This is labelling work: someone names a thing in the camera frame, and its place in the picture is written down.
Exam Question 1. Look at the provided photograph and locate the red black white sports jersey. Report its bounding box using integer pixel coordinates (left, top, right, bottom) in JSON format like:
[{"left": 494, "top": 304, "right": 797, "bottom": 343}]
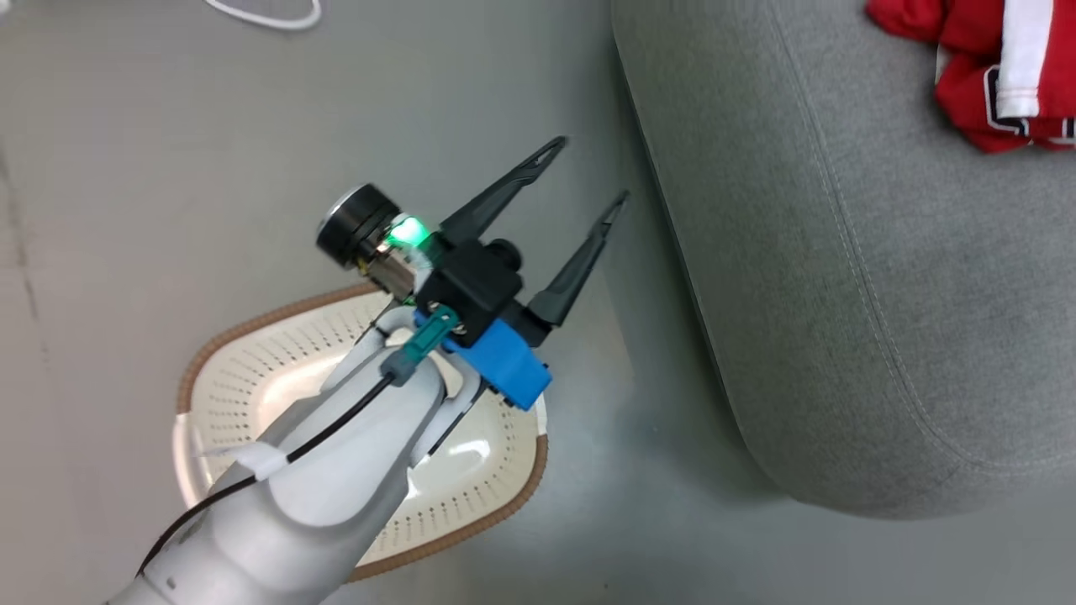
[{"left": 866, "top": 0, "right": 1076, "bottom": 155}]

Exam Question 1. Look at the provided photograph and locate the right gripper with motor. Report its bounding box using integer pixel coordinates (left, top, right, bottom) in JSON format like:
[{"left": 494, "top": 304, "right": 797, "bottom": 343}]
[{"left": 315, "top": 136, "right": 630, "bottom": 329}]

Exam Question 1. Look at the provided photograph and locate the black cable with green plug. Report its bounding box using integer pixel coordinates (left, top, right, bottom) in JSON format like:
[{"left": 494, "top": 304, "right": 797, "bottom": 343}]
[{"left": 136, "top": 304, "right": 462, "bottom": 581}]

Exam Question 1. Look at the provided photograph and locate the white laundry basket brown rim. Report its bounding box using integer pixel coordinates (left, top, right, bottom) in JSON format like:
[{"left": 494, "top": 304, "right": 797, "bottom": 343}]
[{"left": 172, "top": 281, "right": 550, "bottom": 583}]

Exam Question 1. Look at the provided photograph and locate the grey sofa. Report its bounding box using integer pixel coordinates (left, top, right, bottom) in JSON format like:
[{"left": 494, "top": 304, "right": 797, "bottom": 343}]
[{"left": 610, "top": 0, "right": 1076, "bottom": 521}]

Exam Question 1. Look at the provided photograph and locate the white floor cable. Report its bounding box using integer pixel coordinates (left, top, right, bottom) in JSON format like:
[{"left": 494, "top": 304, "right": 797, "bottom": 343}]
[{"left": 204, "top": 0, "right": 324, "bottom": 32}]

